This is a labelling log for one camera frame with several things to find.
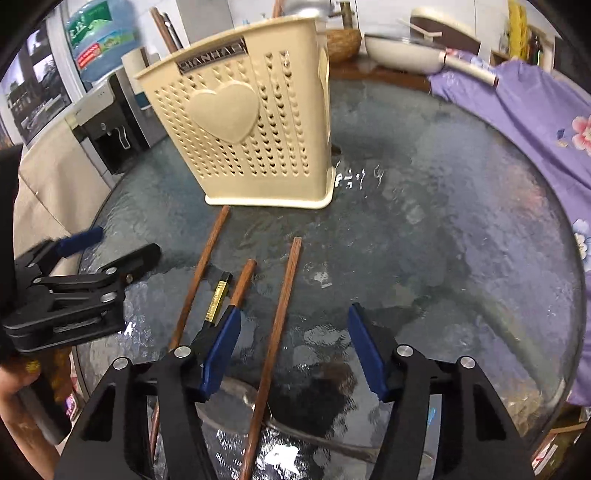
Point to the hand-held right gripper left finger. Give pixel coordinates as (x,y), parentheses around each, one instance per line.
(221,350)

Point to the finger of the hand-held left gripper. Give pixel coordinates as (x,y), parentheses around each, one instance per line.
(134,261)
(81,240)

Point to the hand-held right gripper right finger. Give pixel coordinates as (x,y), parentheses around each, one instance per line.
(367,350)

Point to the metal spoon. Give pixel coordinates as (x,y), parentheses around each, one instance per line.
(231,397)

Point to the brown wooden chopstick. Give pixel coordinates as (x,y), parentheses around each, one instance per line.
(244,281)
(161,30)
(277,332)
(203,263)
(277,7)

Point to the cream plastic utensil holder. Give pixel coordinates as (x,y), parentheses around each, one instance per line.
(231,152)

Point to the person's left forearm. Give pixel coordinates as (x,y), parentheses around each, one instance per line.
(18,438)

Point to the beige cloth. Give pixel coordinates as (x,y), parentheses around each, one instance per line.
(51,184)

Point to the grey water dispenser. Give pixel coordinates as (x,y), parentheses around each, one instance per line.
(106,129)

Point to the window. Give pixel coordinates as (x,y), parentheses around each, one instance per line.
(32,92)

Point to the blue water bottle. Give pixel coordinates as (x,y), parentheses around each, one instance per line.
(101,37)

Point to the wooden basin stand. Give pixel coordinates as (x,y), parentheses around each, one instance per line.
(378,76)

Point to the purple floral cloth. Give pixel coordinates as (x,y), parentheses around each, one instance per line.
(521,120)

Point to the cream pan with lid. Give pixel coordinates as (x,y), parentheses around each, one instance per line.
(397,55)

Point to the woven blue basin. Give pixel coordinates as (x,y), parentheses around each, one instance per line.
(344,46)

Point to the bamboo style faucet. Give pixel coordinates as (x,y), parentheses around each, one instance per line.
(345,14)

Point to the white rice paddle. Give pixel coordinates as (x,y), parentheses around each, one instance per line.
(422,28)

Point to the brown rice cooker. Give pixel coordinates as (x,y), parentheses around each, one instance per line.
(450,18)

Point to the brown glass bottle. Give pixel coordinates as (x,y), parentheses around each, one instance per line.
(536,46)

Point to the yellow roll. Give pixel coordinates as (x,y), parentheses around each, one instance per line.
(517,23)

